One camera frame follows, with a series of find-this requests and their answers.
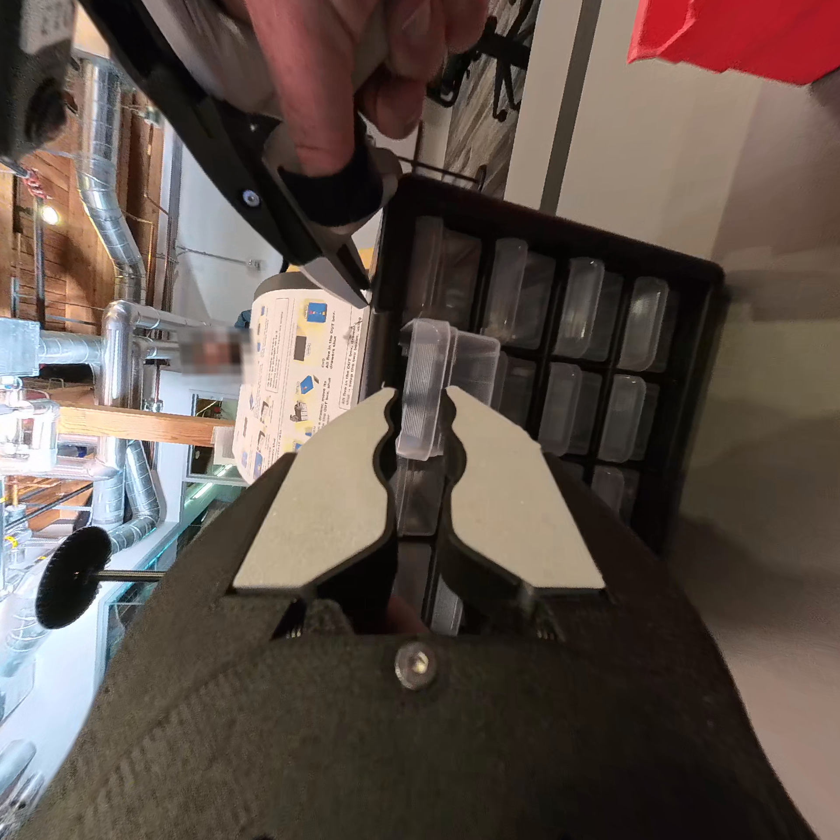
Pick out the silver ventilation duct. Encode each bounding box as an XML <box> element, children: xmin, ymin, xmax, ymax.
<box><xmin>0</xmin><ymin>301</ymin><xmax>198</xmax><ymax>411</ymax></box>
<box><xmin>105</xmin><ymin>436</ymin><xmax>164</xmax><ymax>553</ymax></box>
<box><xmin>69</xmin><ymin>56</ymin><xmax>148</xmax><ymax>306</ymax></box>

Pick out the black office chair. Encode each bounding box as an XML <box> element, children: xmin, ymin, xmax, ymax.
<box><xmin>427</xmin><ymin>0</ymin><xmax>536</xmax><ymax>122</ymax></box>

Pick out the wooden beam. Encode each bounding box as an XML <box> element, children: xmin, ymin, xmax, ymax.
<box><xmin>58</xmin><ymin>403</ymin><xmax>234</xmax><ymax>448</ymax></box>

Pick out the printed instruction sheet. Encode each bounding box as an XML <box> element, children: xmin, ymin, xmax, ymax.
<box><xmin>239</xmin><ymin>272</ymin><xmax>382</xmax><ymax>483</ymax></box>

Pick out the black round knob on rod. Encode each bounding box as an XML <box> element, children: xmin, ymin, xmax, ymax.
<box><xmin>34</xmin><ymin>525</ymin><xmax>166</xmax><ymax>630</ymax></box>

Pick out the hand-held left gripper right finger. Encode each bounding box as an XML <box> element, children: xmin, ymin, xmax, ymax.
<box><xmin>441</xmin><ymin>386</ymin><xmax>608</xmax><ymax>601</ymax></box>

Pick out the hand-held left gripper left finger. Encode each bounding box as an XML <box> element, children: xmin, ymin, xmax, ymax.
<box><xmin>233</xmin><ymin>386</ymin><xmax>401</xmax><ymax>601</ymax></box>

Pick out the black drawer cabinet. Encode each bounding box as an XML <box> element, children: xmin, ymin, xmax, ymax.
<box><xmin>367</xmin><ymin>174</ymin><xmax>726</xmax><ymax>641</ymax></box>

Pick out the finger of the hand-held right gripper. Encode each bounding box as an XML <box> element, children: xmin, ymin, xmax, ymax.
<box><xmin>289</xmin><ymin>238</ymin><xmax>371</xmax><ymax>309</ymax></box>

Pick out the red box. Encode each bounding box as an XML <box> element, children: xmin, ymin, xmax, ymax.
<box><xmin>626</xmin><ymin>0</ymin><xmax>840</xmax><ymax>86</ymax></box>

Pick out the clear plastic drawer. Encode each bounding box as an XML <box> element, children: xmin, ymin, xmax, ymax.
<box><xmin>397</xmin><ymin>318</ymin><xmax>503</xmax><ymax>460</ymax></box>

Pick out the grid of clear drawers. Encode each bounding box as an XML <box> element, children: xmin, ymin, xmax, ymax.
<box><xmin>400</xmin><ymin>217</ymin><xmax>670</xmax><ymax>532</ymax></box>

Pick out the person's right hand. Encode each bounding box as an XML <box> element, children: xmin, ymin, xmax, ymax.
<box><xmin>249</xmin><ymin>0</ymin><xmax>490</xmax><ymax>179</ymax></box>

